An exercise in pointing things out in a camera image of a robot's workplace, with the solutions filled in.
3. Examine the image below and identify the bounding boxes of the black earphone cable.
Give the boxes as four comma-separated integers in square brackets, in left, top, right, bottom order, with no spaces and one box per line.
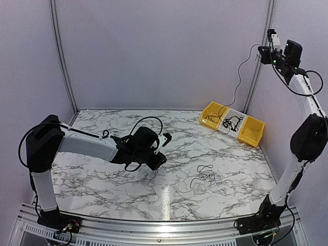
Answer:
[221,114,243,133]

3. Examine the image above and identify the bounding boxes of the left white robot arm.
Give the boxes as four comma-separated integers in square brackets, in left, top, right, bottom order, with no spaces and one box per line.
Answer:
[18,114,172,228]

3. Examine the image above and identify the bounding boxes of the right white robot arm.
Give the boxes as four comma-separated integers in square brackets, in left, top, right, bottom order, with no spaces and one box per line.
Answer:
[250,34,327,230]

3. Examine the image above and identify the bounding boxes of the yellow bin left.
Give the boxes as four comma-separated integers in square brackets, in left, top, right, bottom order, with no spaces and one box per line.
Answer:
[199,101,229,131]

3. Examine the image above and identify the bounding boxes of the yellow bin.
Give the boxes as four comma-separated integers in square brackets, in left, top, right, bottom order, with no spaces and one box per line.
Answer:
[199,101,229,131]
[237,115,265,147]

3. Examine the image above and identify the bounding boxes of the white bin middle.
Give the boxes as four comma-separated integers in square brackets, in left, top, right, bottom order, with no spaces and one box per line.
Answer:
[218,109,247,138]

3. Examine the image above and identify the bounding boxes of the yellow bin right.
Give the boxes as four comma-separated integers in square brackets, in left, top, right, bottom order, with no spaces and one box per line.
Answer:
[237,115,265,147]

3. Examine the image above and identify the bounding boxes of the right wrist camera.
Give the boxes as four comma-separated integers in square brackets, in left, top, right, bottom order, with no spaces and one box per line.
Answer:
[267,29,281,52]

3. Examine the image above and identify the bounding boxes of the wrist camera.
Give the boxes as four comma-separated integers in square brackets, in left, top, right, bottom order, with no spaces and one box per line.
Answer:
[267,29,281,52]
[152,133,172,154]

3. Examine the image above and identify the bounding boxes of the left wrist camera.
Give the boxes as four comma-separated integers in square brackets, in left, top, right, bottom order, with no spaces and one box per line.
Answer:
[152,133,172,154]

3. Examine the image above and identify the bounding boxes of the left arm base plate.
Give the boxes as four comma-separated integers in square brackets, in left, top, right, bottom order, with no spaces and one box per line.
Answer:
[37,214,82,233]

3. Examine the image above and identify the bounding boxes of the aluminium front rail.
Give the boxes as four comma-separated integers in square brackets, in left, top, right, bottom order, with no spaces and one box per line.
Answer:
[8,203,309,245]

